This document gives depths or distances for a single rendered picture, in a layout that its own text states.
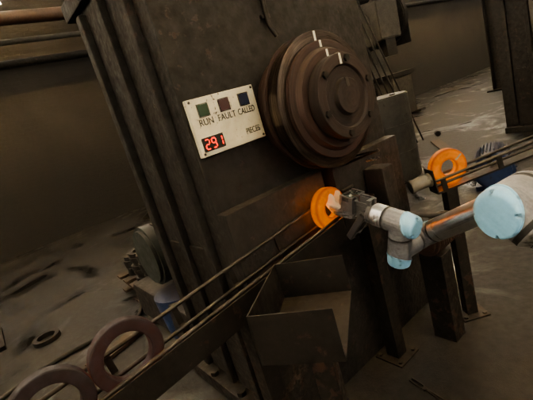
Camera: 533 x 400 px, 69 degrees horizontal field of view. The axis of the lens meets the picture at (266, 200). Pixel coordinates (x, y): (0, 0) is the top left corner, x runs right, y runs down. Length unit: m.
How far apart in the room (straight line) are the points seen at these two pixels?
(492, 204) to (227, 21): 0.96
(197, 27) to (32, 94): 6.03
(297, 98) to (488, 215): 0.64
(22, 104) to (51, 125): 0.48
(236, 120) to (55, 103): 6.09
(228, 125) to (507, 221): 0.82
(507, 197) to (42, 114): 6.80
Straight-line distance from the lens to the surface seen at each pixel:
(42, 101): 7.23
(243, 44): 1.41
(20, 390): 1.06
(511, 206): 0.98
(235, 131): 1.29
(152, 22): 1.27
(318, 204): 1.38
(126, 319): 1.06
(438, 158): 1.76
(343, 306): 1.09
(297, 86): 1.28
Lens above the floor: 1.17
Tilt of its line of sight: 14 degrees down
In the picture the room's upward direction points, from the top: 16 degrees counter-clockwise
